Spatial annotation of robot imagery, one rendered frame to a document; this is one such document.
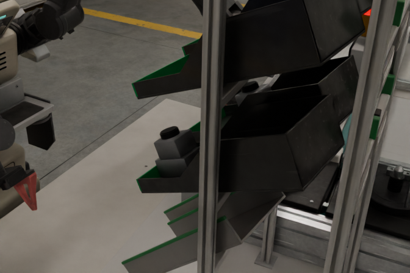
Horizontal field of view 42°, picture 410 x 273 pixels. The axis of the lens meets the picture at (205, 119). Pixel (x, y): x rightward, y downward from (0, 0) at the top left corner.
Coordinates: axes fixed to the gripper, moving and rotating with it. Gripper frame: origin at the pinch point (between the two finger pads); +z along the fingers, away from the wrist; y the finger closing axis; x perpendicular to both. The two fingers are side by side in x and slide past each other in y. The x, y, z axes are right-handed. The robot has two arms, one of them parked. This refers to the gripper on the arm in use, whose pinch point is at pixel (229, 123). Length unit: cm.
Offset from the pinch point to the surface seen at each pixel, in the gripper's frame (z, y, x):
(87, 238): 19.3, -30.8, 20.8
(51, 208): 19.4, -25.8, 34.5
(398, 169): 0.5, -1.3, -39.1
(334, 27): -44, -47, -29
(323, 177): 8.0, -0.2, -23.8
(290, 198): 8.0, -11.2, -19.3
